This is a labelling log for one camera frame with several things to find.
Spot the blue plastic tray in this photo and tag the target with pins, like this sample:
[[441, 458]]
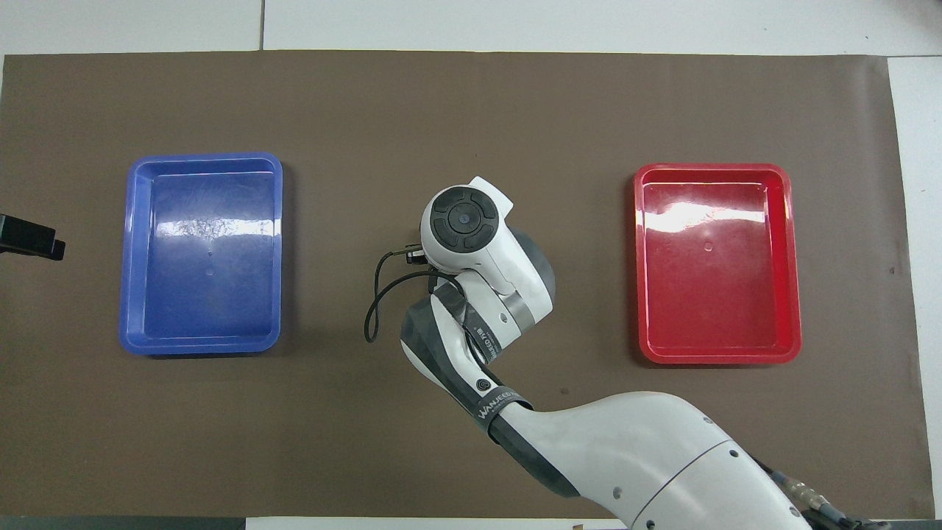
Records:
[[199, 258]]

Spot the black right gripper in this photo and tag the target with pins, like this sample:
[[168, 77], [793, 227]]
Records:
[[416, 258]]

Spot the red plastic tray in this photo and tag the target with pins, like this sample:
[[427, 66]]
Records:
[[717, 265]]

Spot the brown table mat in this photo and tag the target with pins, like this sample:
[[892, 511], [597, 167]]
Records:
[[221, 427]]

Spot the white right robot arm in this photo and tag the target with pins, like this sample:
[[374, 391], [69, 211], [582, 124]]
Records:
[[625, 449]]

